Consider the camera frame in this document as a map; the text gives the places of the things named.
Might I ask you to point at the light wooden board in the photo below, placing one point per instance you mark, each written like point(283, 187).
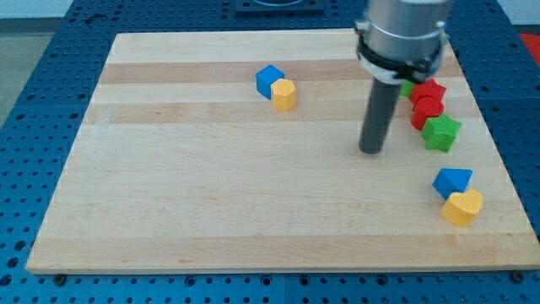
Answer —
point(181, 167)

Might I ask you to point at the green star block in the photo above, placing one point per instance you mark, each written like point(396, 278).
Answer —
point(440, 132)

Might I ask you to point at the yellow hexagon block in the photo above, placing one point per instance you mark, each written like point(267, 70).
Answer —
point(283, 94)

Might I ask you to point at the green block behind arm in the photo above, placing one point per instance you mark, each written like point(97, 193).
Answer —
point(407, 88)

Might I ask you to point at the blue triangle block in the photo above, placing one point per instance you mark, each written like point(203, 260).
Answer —
point(451, 180)

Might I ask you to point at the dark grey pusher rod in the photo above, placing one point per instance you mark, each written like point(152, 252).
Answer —
point(378, 116)

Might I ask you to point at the yellow heart block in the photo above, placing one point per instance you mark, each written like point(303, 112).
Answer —
point(461, 208)

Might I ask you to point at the blue cube block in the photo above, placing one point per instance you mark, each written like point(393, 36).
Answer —
point(265, 78)

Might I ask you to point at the red star block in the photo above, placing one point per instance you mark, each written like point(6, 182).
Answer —
point(428, 89)

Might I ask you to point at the red cylinder block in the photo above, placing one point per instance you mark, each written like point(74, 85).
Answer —
point(426, 107)

